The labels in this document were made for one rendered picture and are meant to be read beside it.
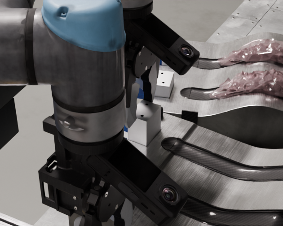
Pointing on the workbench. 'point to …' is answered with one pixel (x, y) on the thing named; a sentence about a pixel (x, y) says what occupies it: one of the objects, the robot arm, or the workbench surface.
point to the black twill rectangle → (190, 116)
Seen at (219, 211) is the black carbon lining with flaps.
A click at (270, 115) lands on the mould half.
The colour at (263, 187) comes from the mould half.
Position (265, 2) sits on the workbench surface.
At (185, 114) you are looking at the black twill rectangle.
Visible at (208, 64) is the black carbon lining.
